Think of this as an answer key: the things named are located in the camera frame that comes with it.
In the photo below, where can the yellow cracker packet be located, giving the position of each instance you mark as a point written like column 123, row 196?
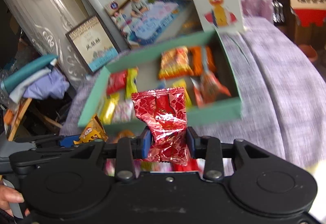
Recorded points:
column 182, row 84

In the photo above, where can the yellow silver snack packet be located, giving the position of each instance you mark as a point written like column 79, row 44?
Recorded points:
column 107, row 107

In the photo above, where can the children's drawing mat box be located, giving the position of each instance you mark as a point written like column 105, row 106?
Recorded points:
column 146, row 22

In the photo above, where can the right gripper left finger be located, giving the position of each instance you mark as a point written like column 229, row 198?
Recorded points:
column 129, row 149

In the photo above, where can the orange yellow chips packet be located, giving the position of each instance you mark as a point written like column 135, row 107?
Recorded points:
column 175, row 63

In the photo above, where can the small orange snack packet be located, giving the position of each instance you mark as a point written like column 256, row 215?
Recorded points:
column 93, row 131

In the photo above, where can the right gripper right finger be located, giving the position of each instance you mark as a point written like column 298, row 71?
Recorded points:
column 212, row 151

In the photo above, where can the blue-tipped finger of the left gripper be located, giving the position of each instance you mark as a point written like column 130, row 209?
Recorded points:
column 68, row 141

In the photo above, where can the yellow red snack stick packet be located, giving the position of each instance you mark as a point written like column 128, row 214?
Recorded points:
column 131, row 82

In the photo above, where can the red patterned candy packet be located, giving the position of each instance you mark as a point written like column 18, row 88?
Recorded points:
column 164, row 112

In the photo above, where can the white lace curtain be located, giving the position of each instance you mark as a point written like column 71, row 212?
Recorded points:
column 46, row 23

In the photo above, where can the framed pastry gift box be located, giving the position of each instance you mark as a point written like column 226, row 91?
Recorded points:
column 93, row 43

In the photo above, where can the wooden folding table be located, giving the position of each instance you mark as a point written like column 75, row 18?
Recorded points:
column 13, row 119

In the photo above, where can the orange white noodle snack packet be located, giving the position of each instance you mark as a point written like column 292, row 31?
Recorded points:
column 208, row 89

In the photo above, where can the lavender folded cloth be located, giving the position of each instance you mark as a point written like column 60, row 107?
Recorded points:
column 52, row 85

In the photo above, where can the pink white patterned snack packet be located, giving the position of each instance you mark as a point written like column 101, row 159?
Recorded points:
column 124, row 112

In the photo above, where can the mint green cardboard box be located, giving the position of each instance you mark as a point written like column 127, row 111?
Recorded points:
column 163, row 81

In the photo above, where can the person's left hand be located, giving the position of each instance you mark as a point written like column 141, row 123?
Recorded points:
column 9, row 195

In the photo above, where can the teal folded cloth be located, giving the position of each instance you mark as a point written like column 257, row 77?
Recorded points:
column 35, row 69

